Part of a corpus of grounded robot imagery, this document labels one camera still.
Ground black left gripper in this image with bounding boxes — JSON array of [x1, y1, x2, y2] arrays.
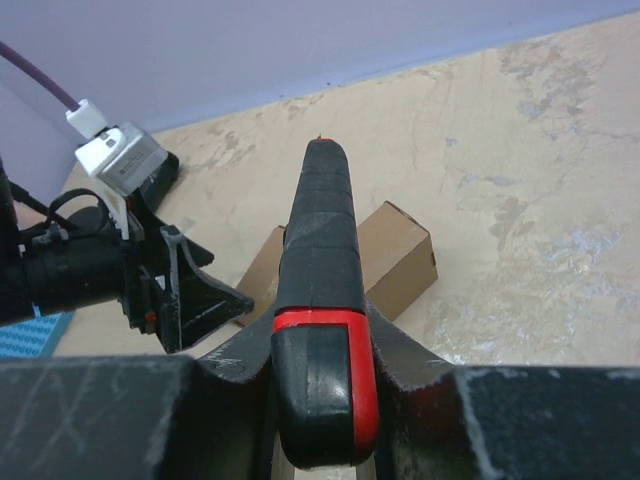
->
[[1, 152, 254, 354]]

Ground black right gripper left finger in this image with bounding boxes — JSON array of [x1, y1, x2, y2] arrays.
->
[[1, 314, 275, 479]]

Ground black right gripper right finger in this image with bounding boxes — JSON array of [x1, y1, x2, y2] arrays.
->
[[368, 307, 639, 479]]

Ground red black utility knife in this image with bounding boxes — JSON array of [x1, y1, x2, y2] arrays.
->
[[271, 138, 379, 469]]

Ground small cardboard box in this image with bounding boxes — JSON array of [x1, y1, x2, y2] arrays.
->
[[235, 201, 438, 327]]

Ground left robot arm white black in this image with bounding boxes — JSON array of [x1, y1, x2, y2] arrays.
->
[[1, 175, 254, 354]]

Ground blue studded building plate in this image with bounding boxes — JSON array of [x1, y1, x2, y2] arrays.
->
[[0, 312, 73, 358]]

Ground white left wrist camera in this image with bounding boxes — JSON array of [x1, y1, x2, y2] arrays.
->
[[65, 99, 168, 240]]

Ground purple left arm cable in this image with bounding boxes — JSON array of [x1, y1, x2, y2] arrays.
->
[[0, 39, 81, 111]]

